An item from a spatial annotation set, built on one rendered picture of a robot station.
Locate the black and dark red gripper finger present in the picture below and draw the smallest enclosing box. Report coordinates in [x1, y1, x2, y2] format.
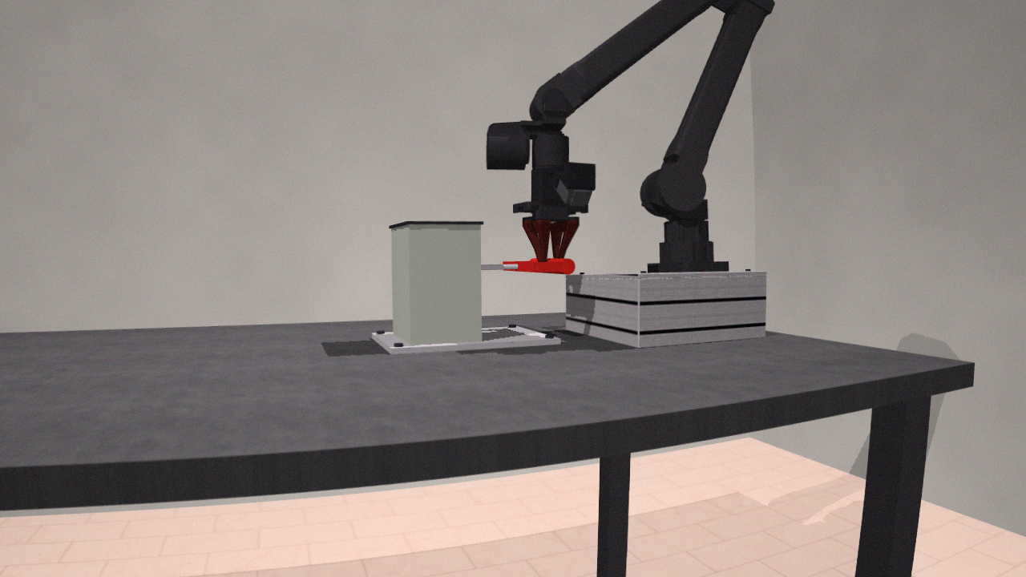
[523, 220, 551, 262]
[551, 220, 580, 259]

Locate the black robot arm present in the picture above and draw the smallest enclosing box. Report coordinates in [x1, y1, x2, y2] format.
[487, 0, 775, 272]

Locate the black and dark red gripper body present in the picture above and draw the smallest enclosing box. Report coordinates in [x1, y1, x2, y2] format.
[513, 201, 588, 222]

